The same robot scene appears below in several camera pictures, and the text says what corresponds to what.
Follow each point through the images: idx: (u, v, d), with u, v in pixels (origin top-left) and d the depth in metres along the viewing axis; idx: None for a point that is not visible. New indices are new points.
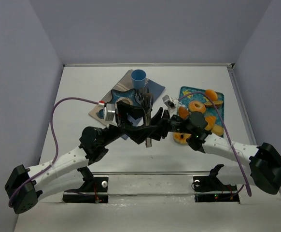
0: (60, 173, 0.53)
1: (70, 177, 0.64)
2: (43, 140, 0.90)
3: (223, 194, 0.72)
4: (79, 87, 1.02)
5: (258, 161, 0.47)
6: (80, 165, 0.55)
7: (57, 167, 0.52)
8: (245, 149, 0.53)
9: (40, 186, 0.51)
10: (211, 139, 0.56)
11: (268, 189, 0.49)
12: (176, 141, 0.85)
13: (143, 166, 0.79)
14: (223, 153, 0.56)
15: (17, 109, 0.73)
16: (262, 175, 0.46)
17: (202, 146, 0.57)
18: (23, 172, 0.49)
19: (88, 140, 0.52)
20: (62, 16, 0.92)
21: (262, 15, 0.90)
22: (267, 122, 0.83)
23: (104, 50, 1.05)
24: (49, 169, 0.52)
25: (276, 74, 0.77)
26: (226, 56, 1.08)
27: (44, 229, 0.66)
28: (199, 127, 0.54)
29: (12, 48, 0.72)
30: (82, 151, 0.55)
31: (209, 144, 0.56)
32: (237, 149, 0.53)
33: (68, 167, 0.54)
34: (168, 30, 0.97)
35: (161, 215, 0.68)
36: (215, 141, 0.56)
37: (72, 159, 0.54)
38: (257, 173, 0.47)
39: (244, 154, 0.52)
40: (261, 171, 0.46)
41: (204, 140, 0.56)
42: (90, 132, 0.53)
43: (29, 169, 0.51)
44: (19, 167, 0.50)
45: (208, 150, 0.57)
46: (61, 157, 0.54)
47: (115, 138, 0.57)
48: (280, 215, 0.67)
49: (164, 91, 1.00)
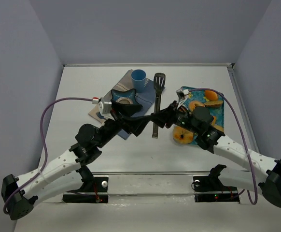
0: (49, 179, 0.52)
1: (68, 179, 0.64)
2: (44, 140, 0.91)
3: (223, 194, 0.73)
4: (79, 87, 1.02)
5: (274, 176, 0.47)
6: (72, 168, 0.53)
7: (45, 175, 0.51)
8: (262, 160, 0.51)
9: (32, 194, 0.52)
10: (224, 143, 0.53)
11: (274, 200, 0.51)
12: (176, 142, 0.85)
13: (143, 166, 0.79)
14: (235, 159, 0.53)
15: (17, 109, 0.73)
16: (275, 189, 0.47)
17: (212, 147, 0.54)
18: (12, 181, 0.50)
19: (86, 137, 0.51)
20: (62, 16, 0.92)
21: (262, 15, 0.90)
22: (267, 122, 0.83)
23: (104, 49, 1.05)
24: (38, 177, 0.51)
25: (276, 74, 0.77)
26: (226, 55, 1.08)
27: (44, 229, 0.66)
28: (203, 121, 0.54)
29: (12, 49, 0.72)
30: (71, 154, 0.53)
31: (222, 148, 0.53)
32: (253, 159, 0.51)
33: (58, 173, 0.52)
34: (167, 30, 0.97)
35: (161, 215, 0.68)
36: (229, 146, 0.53)
37: (61, 164, 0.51)
38: (271, 187, 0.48)
39: (260, 166, 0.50)
40: (277, 186, 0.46)
41: (217, 142, 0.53)
42: (89, 129, 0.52)
43: (18, 178, 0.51)
44: (7, 178, 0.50)
45: (219, 153, 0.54)
46: (50, 162, 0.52)
47: (111, 136, 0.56)
48: (280, 215, 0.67)
49: (164, 91, 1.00)
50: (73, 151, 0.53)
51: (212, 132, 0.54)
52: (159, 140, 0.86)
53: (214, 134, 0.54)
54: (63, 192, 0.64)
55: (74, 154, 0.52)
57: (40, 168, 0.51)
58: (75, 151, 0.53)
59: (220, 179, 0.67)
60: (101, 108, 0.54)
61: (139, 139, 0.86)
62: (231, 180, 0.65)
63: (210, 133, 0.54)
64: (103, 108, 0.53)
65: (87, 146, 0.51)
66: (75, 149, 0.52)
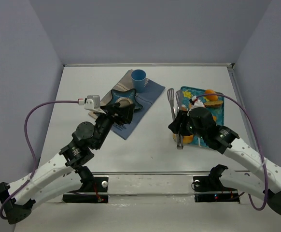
0: (40, 185, 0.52)
1: (67, 180, 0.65)
2: (44, 140, 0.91)
3: (223, 195, 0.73)
4: (79, 87, 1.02)
5: None
6: (63, 172, 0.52)
7: (35, 181, 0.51)
8: (278, 173, 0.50)
9: (26, 199, 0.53)
10: (238, 147, 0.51)
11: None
12: (176, 142, 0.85)
13: (143, 166, 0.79)
14: (248, 165, 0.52)
15: (17, 109, 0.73)
16: None
17: (225, 149, 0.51)
18: (4, 190, 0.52)
19: (84, 134, 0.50)
20: (62, 16, 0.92)
21: (262, 15, 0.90)
22: (267, 122, 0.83)
23: (104, 50, 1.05)
24: (28, 183, 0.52)
25: (277, 74, 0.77)
26: (226, 55, 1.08)
27: (44, 229, 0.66)
28: (200, 117, 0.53)
29: (12, 49, 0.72)
30: (62, 158, 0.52)
31: (236, 152, 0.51)
32: (269, 170, 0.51)
33: (48, 179, 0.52)
34: (168, 31, 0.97)
35: (161, 215, 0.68)
36: (244, 152, 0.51)
37: (51, 169, 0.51)
38: None
39: (276, 178, 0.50)
40: None
41: (232, 146, 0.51)
42: (86, 127, 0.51)
43: (10, 185, 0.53)
44: None
45: (231, 155, 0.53)
46: (40, 167, 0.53)
47: (107, 132, 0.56)
48: (280, 215, 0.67)
49: (164, 91, 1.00)
50: (63, 154, 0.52)
51: (224, 132, 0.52)
52: (159, 140, 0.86)
53: (227, 134, 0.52)
54: (62, 193, 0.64)
55: (64, 158, 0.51)
57: (29, 175, 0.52)
58: (64, 154, 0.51)
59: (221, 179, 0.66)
60: (92, 103, 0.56)
61: (139, 139, 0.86)
62: (232, 183, 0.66)
63: (223, 133, 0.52)
64: (93, 102, 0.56)
65: (83, 145, 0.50)
66: (65, 151, 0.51)
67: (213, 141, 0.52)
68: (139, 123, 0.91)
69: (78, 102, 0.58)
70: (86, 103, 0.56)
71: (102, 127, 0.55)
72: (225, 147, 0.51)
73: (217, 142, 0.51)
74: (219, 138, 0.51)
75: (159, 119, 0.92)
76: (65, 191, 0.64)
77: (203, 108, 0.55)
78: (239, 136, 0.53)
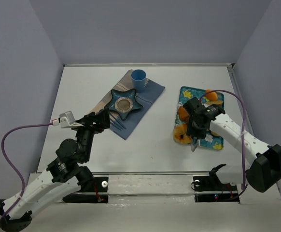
0: (31, 201, 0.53)
1: (63, 185, 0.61)
2: (43, 140, 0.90)
3: (223, 194, 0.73)
4: (79, 87, 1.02)
5: (263, 159, 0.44)
6: (51, 187, 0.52)
7: (25, 198, 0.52)
8: (255, 143, 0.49)
9: (21, 213, 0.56)
10: (222, 120, 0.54)
11: (256, 185, 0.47)
12: (176, 141, 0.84)
13: (143, 167, 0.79)
14: (230, 138, 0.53)
15: (17, 109, 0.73)
16: (260, 171, 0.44)
17: (210, 123, 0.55)
18: None
19: (66, 151, 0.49)
20: (61, 16, 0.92)
21: (262, 15, 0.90)
22: (267, 122, 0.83)
23: (104, 50, 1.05)
24: (20, 201, 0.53)
25: (276, 74, 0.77)
26: (226, 56, 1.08)
27: (44, 229, 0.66)
28: (188, 102, 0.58)
29: (12, 49, 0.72)
30: (49, 174, 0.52)
31: (218, 124, 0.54)
32: (246, 140, 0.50)
33: (38, 194, 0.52)
34: (168, 31, 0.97)
35: (160, 215, 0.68)
36: (226, 124, 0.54)
37: (39, 185, 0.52)
38: (255, 168, 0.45)
39: (252, 147, 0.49)
40: (263, 169, 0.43)
41: (216, 119, 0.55)
42: (69, 144, 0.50)
43: (5, 202, 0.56)
44: None
45: (215, 129, 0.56)
46: (31, 184, 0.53)
47: (90, 146, 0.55)
48: (280, 215, 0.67)
49: (164, 91, 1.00)
50: (49, 171, 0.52)
51: (212, 108, 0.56)
52: (159, 140, 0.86)
53: (214, 110, 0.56)
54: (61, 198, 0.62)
55: (51, 175, 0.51)
57: (20, 193, 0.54)
58: (51, 170, 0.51)
59: (217, 176, 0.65)
60: (66, 120, 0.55)
61: (139, 139, 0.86)
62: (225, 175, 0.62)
63: (210, 109, 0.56)
64: (67, 119, 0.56)
65: (68, 161, 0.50)
66: (51, 167, 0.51)
67: (200, 116, 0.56)
68: (139, 122, 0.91)
69: (53, 124, 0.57)
70: (61, 122, 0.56)
71: (85, 138, 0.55)
72: (209, 120, 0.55)
73: (203, 117, 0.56)
74: (206, 113, 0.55)
75: (159, 119, 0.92)
76: (63, 195, 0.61)
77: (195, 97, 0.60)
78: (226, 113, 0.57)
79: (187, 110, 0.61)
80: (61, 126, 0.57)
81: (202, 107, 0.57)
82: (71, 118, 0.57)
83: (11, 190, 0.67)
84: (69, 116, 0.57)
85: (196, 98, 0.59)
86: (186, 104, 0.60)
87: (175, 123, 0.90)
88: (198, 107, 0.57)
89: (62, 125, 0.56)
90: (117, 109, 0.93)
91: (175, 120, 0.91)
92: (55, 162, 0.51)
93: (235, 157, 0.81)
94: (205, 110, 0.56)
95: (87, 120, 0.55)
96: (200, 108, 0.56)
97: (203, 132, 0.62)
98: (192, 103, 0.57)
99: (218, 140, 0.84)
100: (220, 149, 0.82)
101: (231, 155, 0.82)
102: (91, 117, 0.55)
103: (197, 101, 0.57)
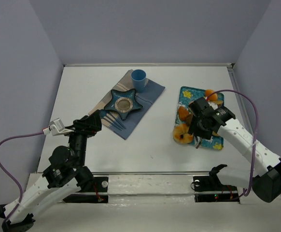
0: (29, 206, 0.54)
1: (62, 187, 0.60)
2: (43, 139, 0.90)
3: (223, 194, 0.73)
4: (78, 87, 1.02)
5: (273, 172, 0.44)
6: (48, 192, 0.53)
7: (23, 204, 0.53)
8: (266, 155, 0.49)
9: (21, 218, 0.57)
10: (232, 126, 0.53)
11: (262, 194, 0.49)
12: (176, 141, 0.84)
13: (144, 167, 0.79)
14: (239, 146, 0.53)
15: (17, 109, 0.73)
16: (270, 185, 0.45)
17: (218, 127, 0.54)
18: (0, 212, 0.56)
19: (58, 159, 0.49)
20: (61, 16, 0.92)
21: (262, 15, 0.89)
22: (267, 122, 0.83)
23: (104, 49, 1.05)
24: (19, 206, 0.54)
25: (277, 74, 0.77)
26: (227, 56, 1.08)
27: (44, 229, 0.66)
28: (196, 103, 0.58)
29: (12, 49, 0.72)
30: (44, 180, 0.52)
31: (229, 130, 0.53)
32: (257, 151, 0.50)
33: (35, 200, 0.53)
34: (168, 31, 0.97)
35: (160, 215, 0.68)
36: (236, 131, 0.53)
37: (36, 191, 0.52)
38: (265, 181, 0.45)
39: (263, 159, 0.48)
40: (273, 183, 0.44)
41: (225, 124, 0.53)
42: (60, 151, 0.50)
43: (6, 207, 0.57)
44: None
45: (224, 134, 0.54)
46: (28, 191, 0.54)
47: (84, 150, 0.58)
48: (280, 215, 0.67)
49: (164, 91, 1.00)
50: (46, 177, 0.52)
51: (221, 112, 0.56)
52: (159, 140, 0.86)
53: (224, 113, 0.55)
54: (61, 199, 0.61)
55: (46, 181, 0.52)
57: (19, 199, 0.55)
58: (47, 177, 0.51)
59: (218, 177, 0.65)
60: (56, 127, 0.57)
61: (139, 139, 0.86)
62: (227, 178, 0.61)
63: (220, 112, 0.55)
64: (56, 126, 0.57)
65: (62, 167, 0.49)
66: (47, 174, 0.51)
67: (208, 119, 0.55)
68: (139, 123, 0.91)
69: (44, 132, 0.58)
70: (51, 130, 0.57)
71: (78, 143, 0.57)
72: (219, 124, 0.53)
73: (212, 120, 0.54)
74: (215, 116, 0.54)
75: (159, 119, 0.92)
76: (64, 197, 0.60)
77: (202, 97, 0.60)
78: (236, 118, 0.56)
79: (193, 111, 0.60)
80: (52, 135, 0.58)
81: (209, 108, 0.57)
82: (62, 126, 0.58)
83: (11, 190, 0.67)
84: (61, 123, 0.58)
85: (203, 98, 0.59)
86: (193, 105, 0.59)
87: (175, 123, 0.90)
88: (205, 108, 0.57)
89: (53, 133, 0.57)
90: (117, 108, 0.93)
91: (175, 120, 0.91)
92: (50, 167, 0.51)
93: (235, 157, 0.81)
94: (214, 113, 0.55)
95: (77, 125, 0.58)
96: (207, 109, 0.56)
97: (208, 134, 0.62)
98: (199, 104, 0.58)
99: (218, 140, 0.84)
100: (220, 149, 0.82)
101: (231, 155, 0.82)
102: (80, 123, 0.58)
103: (204, 102, 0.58)
